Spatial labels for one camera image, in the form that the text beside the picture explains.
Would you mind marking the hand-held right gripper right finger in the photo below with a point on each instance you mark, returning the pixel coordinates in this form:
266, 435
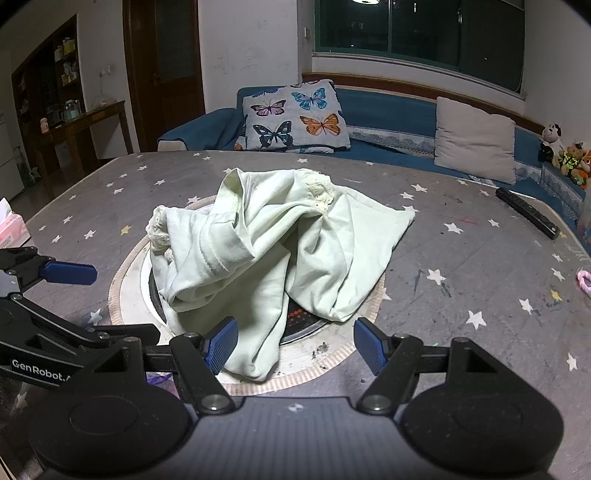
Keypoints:
371, 345

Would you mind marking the plain grey pillow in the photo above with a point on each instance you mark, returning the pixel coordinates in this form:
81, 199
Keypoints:
475, 138

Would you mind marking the pink tissue pack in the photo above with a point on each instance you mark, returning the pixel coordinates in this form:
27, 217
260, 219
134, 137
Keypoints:
11, 230

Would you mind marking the dark window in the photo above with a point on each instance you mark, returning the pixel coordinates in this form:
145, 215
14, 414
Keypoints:
415, 32

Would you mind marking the dark wooden door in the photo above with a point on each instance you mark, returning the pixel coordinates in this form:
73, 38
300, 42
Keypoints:
166, 60

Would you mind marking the dark wooden shelf cabinet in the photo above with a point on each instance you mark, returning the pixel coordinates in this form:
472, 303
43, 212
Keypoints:
46, 69

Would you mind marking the brown bear plush toy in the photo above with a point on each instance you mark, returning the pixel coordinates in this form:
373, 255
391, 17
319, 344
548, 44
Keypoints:
570, 159

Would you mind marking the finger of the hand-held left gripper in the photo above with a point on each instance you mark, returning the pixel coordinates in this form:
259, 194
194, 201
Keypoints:
120, 337
69, 273

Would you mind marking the panda plush toy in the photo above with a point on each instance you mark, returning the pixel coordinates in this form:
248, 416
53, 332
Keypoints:
550, 138

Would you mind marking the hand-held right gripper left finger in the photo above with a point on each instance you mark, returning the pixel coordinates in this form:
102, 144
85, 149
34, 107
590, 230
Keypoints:
221, 345

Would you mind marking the blue sofa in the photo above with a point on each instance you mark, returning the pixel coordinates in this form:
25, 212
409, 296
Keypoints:
388, 115

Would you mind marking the black remote control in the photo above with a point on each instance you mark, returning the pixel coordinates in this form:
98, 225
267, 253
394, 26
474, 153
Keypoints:
526, 212

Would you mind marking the butterfly print pillow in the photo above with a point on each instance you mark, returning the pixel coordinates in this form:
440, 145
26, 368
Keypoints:
295, 115

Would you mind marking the light green garment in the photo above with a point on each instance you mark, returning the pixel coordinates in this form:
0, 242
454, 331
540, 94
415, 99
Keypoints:
277, 240

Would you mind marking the clear plastic box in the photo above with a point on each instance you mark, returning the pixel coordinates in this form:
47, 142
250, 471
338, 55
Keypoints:
585, 221

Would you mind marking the grey star-print tablecloth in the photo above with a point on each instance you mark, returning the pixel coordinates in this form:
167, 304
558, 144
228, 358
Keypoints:
461, 277

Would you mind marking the glass jar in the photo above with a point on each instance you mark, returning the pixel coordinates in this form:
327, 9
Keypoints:
72, 110

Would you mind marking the orange plush toy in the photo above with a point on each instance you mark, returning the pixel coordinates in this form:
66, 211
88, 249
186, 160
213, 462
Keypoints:
584, 168

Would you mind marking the wooden side table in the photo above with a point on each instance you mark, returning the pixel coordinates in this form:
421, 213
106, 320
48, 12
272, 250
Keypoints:
92, 124

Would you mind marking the black round induction cooker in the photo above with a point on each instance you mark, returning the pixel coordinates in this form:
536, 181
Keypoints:
302, 325

